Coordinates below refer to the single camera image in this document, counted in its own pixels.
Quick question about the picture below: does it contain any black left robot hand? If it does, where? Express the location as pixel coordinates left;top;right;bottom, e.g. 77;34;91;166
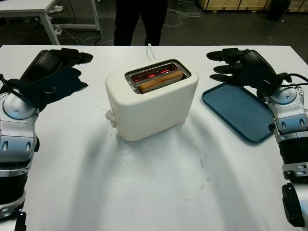
20;48;94;84

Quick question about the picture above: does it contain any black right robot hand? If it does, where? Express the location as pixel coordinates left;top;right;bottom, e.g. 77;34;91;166
206;48;282;91

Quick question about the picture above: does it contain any toast slice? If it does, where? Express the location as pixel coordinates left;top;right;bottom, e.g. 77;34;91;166
139;70;184;94

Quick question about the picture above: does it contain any person in black trousers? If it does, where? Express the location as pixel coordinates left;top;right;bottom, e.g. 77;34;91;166
113;0;168;46

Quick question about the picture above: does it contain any white two-slot toaster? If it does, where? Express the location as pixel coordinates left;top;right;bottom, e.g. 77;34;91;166
104;58;200;142

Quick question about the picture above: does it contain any blue plastic tray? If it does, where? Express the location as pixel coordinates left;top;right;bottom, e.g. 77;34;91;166
201;82;275;144

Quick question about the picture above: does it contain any white desk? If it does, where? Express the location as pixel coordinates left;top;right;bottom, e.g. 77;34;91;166
0;0;101;46

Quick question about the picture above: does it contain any wooden crate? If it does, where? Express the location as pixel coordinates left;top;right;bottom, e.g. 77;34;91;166
203;0;291;12

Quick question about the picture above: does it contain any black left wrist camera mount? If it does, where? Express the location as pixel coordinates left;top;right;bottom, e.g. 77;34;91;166
23;66;89;114

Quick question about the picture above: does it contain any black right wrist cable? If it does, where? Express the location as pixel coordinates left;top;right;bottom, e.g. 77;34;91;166
271;72;308;88

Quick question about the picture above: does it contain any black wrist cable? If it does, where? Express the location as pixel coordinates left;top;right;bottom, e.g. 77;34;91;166
271;72;308;88
0;74;27;97

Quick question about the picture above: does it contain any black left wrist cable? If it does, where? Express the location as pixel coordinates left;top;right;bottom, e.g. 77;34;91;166
0;74;27;97

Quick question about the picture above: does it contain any white floor cable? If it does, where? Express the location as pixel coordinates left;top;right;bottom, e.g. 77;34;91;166
60;28;114;46
166;8;204;27

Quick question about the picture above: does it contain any white toaster power cable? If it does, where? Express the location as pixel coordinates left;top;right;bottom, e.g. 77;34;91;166
145;43;156;62

